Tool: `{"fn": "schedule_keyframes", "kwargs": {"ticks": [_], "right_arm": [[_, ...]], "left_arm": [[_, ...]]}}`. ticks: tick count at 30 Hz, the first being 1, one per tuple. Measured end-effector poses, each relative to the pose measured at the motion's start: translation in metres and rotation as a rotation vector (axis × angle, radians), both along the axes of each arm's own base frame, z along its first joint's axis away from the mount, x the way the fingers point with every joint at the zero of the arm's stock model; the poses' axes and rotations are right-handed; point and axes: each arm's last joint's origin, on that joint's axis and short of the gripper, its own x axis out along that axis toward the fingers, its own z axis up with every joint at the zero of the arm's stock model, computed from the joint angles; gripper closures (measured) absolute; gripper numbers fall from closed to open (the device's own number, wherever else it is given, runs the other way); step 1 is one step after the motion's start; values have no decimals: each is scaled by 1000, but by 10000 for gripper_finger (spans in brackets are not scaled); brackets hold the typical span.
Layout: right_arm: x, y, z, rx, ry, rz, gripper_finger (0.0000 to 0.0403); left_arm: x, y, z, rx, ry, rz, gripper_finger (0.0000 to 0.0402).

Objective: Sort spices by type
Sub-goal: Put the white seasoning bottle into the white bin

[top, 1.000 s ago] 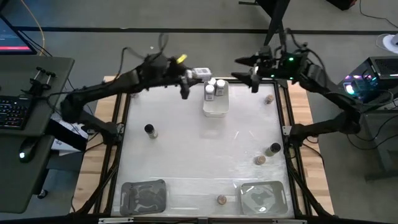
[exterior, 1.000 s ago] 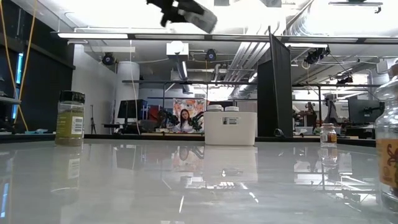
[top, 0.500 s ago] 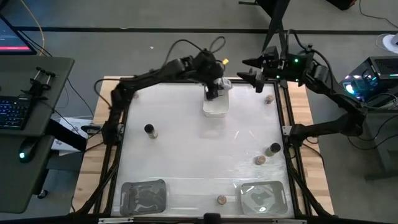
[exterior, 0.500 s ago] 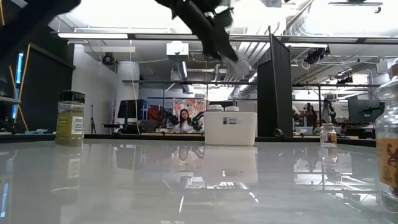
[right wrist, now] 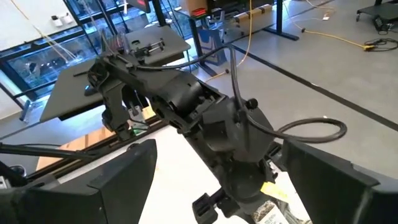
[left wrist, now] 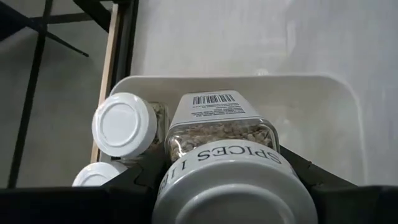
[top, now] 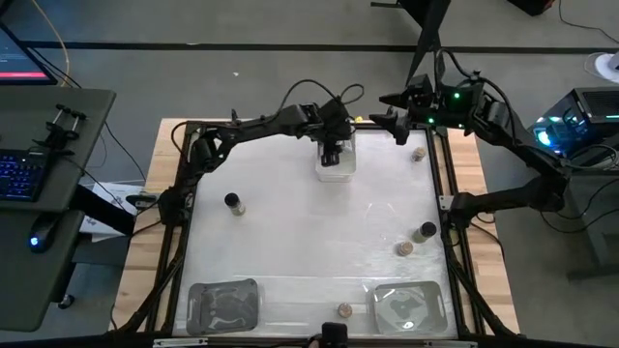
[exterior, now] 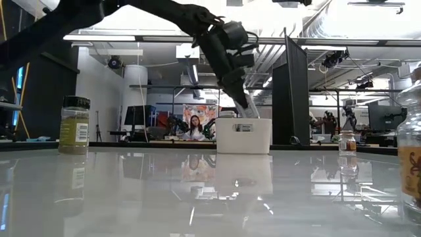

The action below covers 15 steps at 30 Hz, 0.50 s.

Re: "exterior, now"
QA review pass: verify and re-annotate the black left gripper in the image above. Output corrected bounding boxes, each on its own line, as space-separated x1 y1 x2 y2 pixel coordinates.
196 31 250 109

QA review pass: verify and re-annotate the small brown-lid spice jar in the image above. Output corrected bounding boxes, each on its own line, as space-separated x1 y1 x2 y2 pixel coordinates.
338 130 357 157

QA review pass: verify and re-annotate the green spice jar black lid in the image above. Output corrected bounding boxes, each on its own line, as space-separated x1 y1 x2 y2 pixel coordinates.
58 95 91 155

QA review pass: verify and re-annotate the colourful poster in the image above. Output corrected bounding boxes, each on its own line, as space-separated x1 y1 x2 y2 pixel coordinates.
182 103 218 132

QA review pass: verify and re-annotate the white plastic bin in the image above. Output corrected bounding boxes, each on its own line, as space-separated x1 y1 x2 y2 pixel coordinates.
215 117 273 155

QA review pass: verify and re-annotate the black partition panel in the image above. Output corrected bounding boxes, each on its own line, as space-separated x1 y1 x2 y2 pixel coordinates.
272 27 310 146

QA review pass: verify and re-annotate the seated person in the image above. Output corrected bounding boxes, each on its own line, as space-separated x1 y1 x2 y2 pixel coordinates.
182 114 207 142

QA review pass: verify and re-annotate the white box ceiling fixture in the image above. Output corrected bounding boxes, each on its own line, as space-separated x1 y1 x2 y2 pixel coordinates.
175 43 201 60

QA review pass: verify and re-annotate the black background monitor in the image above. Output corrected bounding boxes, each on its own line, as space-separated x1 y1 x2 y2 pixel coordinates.
124 105 157 132

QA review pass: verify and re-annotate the white cylindrical column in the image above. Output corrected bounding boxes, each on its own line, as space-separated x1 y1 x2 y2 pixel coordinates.
122 64 149 132

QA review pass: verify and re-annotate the round black ceiling device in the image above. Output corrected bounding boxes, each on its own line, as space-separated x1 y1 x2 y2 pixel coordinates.
107 55 123 70

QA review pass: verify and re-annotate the small black tripod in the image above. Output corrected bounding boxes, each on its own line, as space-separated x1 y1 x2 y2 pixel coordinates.
94 110 103 143

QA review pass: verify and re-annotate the dark background monitor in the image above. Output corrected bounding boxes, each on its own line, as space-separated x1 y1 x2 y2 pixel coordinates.
367 104 408 132

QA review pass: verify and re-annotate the long ceiling light bar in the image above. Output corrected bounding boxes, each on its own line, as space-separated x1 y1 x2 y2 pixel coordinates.
62 34 421 47

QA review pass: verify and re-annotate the glass jar orange label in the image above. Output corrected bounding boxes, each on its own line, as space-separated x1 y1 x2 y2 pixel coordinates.
395 67 421 224

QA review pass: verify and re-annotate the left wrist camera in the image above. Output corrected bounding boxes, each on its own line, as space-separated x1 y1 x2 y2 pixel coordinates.
223 20 259 72

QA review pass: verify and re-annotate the black ceiling camera rig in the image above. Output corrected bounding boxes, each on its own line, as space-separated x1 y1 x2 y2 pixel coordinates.
322 49 349 69

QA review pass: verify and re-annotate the black table frame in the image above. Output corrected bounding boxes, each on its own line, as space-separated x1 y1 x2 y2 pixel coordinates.
0 140 399 156

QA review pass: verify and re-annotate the yellow cable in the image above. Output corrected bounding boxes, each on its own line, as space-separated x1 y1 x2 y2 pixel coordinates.
0 0 31 140

